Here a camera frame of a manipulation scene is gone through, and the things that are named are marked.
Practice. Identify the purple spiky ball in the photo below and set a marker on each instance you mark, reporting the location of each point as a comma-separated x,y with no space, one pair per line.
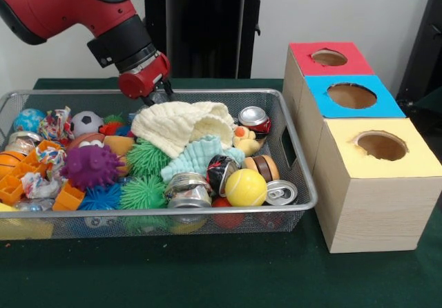
91,168

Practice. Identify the black side stand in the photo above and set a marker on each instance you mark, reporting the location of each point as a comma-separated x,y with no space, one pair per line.
428,45

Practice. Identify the light teal cloth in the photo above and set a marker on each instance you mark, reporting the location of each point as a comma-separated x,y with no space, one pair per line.
197,157

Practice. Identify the small orange basketball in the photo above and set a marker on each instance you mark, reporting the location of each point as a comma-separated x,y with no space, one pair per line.
10,164

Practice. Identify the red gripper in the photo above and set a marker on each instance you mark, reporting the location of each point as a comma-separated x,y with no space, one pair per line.
145,76

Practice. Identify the small soccer ball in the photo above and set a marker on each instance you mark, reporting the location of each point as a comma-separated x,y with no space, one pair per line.
87,123

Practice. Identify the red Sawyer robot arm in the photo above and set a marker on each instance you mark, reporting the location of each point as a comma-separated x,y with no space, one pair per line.
69,4

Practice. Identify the clear shallow mesh bin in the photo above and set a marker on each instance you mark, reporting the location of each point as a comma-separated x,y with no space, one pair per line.
290,149

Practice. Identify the crushed silver can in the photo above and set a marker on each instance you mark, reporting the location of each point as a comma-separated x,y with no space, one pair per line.
188,190

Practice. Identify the cream knitted cloth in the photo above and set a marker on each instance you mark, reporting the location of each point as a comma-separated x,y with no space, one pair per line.
178,123

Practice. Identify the silver can with pull tab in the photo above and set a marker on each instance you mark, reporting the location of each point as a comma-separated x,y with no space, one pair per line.
282,193

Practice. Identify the dark green table cloth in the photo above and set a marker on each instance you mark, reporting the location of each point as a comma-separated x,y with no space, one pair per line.
207,273

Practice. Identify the wooden box with three holes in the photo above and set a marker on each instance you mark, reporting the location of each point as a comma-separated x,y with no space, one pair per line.
376,197

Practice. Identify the red soda can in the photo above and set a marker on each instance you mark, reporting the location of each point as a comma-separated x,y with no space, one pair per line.
254,119

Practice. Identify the yellow tennis ball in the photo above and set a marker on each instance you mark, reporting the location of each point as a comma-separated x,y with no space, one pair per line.
245,188

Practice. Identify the green spiky ball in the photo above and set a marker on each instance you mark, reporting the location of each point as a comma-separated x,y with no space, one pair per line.
143,193

